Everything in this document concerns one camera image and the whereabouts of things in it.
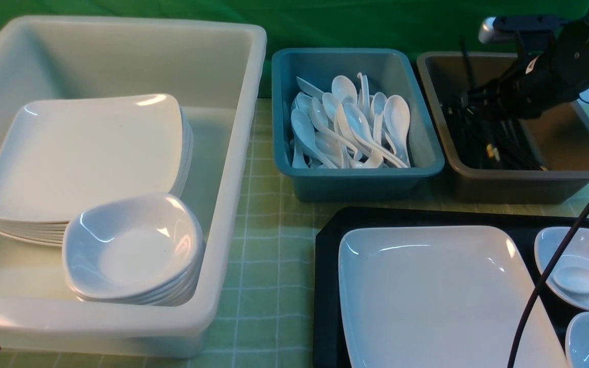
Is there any large white square plate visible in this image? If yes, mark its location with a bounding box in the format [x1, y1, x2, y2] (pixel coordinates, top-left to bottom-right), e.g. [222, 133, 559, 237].
[338, 225, 569, 368]

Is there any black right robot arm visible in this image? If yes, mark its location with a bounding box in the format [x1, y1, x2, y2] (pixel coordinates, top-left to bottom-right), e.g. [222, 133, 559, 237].
[461, 15, 589, 119]

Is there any pile of black chopsticks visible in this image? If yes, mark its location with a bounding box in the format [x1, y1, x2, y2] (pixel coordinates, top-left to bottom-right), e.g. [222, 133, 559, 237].
[440, 36, 548, 171]

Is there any white ceramic soup spoon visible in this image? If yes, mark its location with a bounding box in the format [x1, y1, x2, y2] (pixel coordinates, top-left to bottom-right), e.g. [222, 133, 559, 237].
[552, 266, 589, 294]

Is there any green backdrop cloth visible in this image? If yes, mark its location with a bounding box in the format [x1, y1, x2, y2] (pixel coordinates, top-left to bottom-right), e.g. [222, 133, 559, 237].
[0, 1, 589, 75]

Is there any black plastic serving tray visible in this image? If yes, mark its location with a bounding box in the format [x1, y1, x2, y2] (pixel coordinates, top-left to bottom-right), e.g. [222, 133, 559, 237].
[312, 206, 575, 367]

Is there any green checkered tablecloth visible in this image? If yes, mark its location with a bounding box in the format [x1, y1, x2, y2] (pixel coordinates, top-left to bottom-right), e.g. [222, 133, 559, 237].
[0, 98, 589, 368]

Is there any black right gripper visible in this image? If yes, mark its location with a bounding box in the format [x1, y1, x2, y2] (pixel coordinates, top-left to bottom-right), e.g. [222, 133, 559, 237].
[466, 56, 589, 120]

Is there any stack of white square plates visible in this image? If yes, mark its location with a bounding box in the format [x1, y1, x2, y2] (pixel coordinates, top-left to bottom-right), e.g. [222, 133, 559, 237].
[0, 94, 194, 247]

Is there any stack of white bowls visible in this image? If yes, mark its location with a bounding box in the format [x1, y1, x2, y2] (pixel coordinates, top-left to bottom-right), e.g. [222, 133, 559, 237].
[62, 193, 206, 307]

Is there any large white plastic tub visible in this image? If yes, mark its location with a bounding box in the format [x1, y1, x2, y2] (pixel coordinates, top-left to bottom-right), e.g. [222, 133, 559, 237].
[0, 16, 266, 358]

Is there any black cable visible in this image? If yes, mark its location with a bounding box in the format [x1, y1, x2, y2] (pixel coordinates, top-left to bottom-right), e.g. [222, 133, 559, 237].
[507, 87, 589, 368]

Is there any teal plastic bin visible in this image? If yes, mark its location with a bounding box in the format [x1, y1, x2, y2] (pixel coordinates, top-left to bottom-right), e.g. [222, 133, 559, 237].
[271, 48, 445, 202]

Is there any pile of white spoons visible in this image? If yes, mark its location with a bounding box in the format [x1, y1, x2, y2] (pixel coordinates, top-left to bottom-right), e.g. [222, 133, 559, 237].
[289, 73, 413, 169]

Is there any brown plastic bin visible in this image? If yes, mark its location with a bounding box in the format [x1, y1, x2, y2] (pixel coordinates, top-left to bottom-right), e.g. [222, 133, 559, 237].
[417, 52, 589, 204]

